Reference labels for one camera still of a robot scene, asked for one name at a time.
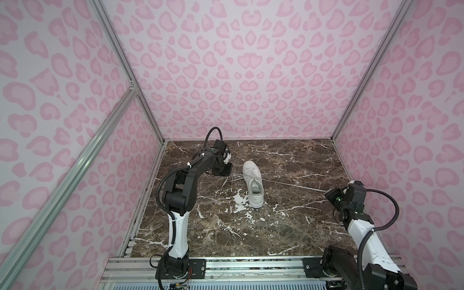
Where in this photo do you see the white sneaker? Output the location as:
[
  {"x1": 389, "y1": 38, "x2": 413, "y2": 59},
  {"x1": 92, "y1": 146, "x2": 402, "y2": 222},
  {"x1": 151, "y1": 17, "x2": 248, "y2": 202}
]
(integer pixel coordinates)
[{"x1": 242, "y1": 160, "x2": 265, "y2": 209}]

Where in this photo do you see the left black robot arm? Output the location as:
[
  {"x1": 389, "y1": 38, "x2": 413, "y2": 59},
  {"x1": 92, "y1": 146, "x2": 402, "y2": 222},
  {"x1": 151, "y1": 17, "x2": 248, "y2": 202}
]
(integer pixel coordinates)
[{"x1": 156, "y1": 140, "x2": 232, "y2": 259}]

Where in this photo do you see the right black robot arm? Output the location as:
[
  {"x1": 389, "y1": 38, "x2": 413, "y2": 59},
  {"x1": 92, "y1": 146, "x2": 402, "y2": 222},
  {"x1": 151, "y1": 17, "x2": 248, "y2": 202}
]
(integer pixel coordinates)
[{"x1": 321, "y1": 181, "x2": 418, "y2": 290}]

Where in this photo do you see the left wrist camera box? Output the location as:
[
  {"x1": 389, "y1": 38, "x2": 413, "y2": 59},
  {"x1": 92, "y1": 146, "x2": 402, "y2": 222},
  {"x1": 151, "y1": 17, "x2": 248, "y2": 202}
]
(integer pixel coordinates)
[{"x1": 223, "y1": 149, "x2": 232, "y2": 164}]

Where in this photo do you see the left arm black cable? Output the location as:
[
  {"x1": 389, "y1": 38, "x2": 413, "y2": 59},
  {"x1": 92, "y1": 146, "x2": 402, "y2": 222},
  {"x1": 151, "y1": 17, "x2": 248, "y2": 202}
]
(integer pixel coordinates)
[{"x1": 202, "y1": 126, "x2": 224, "y2": 151}]

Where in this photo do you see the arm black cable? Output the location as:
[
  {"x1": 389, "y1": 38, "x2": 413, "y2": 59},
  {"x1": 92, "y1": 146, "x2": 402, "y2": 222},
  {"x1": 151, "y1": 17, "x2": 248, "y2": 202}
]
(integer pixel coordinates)
[
  {"x1": 202, "y1": 126, "x2": 224, "y2": 151},
  {"x1": 356, "y1": 188, "x2": 400, "y2": 290}
]

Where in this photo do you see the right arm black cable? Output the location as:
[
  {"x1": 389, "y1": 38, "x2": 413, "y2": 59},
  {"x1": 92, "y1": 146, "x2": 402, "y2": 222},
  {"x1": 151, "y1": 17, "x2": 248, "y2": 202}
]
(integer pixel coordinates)
[{"x1": 356, "y1": 188, "x2": 400, "y2": 290}]

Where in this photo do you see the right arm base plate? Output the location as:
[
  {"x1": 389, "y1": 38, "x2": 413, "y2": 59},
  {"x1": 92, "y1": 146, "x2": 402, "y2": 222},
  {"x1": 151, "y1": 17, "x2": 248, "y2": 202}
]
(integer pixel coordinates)
[{"x1": 302, "y1": 256, "x2": 338, "y2": 279}]

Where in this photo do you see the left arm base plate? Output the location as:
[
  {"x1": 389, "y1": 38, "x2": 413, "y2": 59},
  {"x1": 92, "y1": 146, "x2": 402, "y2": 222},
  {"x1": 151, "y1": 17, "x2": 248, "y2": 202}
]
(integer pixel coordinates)
[{"x1": 156, "y1": 256, "x2": 207, "y2": 280}]

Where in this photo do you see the front aluminium rail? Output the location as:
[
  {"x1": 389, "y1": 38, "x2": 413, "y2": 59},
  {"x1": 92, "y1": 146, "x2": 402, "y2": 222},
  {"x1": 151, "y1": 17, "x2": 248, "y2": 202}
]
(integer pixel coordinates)
[{"x1": 97, "y1": 254, "x2": 414, "y2": 290}]

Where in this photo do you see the left corner aluminium post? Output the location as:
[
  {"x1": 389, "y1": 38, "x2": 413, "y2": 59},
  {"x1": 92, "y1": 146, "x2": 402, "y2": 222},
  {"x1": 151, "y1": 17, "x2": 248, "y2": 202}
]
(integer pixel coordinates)
[{"x1": 89, "y1": 0, "x2": 165, "y2": 144}]

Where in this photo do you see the corner aluminium post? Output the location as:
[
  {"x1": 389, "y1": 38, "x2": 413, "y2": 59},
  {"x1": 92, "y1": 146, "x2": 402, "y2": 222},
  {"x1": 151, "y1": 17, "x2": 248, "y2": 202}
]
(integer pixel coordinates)
[
  {"x1": 89, "y1": 0, "x2": 165, "y2": 144},
  {"x1": 331, "y1": 0, "x2": 416, "y2": 143}
]

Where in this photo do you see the right corner aluminium post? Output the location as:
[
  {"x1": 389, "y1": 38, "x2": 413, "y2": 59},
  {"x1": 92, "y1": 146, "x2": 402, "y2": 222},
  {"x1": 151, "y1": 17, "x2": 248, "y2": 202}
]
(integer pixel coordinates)
[{"x1": 331, "y1": 0, "x2": 416, "y2": 143}]

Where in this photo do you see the diagonal aluminium frame beam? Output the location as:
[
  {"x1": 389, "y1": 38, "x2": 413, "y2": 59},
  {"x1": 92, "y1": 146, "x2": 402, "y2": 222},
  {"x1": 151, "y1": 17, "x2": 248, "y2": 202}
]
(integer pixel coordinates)
[{"x1": 1, "y1": 89, "x2": 138, "y2": 290}]

